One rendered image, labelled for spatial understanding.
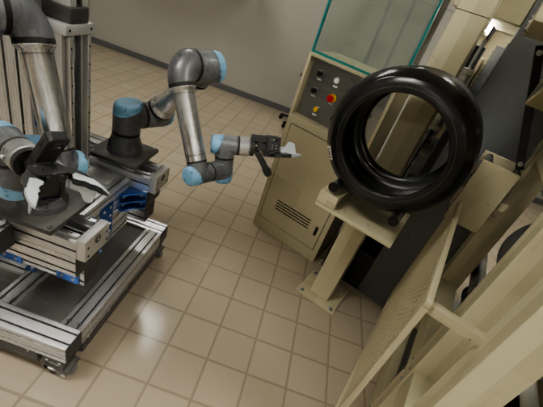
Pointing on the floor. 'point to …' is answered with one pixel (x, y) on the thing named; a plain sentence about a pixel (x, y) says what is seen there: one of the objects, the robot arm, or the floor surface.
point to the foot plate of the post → (319, 296)
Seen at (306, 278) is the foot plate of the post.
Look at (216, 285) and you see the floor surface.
